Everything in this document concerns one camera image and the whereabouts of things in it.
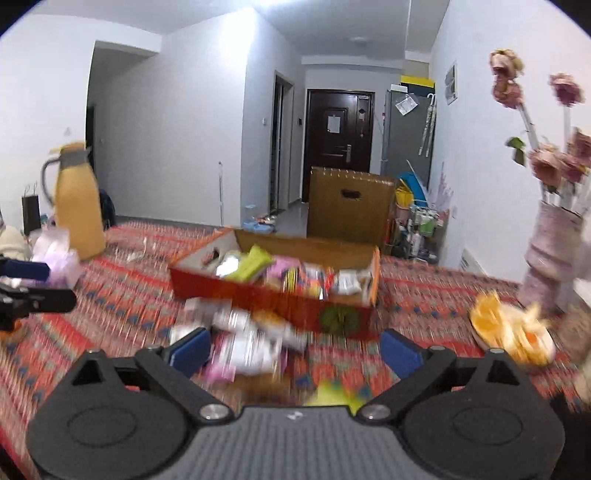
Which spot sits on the storage cart with bottles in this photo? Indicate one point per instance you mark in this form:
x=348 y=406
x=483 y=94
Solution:
x=420 y=230

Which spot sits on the pile of snack packets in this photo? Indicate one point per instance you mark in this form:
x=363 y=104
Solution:
x=249 y=334

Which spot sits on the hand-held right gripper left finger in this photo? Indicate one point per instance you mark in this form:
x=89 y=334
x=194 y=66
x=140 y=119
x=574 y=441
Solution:
x=191 y=351

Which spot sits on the yellow box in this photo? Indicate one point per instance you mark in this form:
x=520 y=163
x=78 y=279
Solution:
x=418 y=82

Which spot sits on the purple flower wall sticker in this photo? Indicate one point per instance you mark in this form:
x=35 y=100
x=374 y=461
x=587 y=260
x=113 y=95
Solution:
x=444 y=189

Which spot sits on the red cardboard box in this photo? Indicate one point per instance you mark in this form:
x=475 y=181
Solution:
x=258 y=301

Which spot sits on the hanging folded umbrellas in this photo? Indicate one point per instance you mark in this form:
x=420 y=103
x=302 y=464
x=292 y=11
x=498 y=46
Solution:
x=428 y=124

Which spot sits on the green snack packet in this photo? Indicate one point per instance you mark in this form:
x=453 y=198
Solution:
x=330 y=395

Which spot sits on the plate of fruit peels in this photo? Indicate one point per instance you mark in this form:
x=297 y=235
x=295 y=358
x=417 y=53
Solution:
x=494 y=323

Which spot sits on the black paper bag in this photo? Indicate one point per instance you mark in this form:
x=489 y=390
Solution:
x=30 y=212

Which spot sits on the purple tissue pack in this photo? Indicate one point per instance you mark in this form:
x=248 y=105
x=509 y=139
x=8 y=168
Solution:
x=57 y=251

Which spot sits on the black cloth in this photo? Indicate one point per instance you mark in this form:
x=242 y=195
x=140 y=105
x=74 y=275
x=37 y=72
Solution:
x=577 y=413

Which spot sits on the ceiling lamp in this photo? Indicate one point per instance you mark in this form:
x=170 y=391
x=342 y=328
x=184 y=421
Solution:
x=360 y=39

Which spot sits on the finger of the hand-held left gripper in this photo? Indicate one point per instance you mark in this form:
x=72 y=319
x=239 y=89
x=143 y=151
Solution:
x=25 y=270
x=44 y=301

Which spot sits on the brown cardboard box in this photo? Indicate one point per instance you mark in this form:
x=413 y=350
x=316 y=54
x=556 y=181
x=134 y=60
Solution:
x=332 y=219

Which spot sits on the grey refrigerator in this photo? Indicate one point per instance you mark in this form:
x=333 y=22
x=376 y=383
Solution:
x=401 y=143

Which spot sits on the white wall panel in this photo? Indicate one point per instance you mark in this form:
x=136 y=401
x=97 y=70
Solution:
x=450 y=84

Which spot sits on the dried pink roses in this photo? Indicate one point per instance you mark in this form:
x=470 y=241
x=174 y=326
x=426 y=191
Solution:
x=549 y=161

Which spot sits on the dark brown door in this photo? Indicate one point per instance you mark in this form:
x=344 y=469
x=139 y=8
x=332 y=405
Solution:
x=323 y=159

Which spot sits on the yellow thermos jug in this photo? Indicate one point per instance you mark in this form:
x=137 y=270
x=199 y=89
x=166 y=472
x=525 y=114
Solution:
x=78 y=207

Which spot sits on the shallow plate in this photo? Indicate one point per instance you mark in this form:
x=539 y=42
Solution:
x=545 y=353

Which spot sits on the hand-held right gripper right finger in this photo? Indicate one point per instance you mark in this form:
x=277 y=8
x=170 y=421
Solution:
x=399 y=354

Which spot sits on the pink ribbed vase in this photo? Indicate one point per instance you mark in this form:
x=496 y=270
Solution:
x=549 y=258

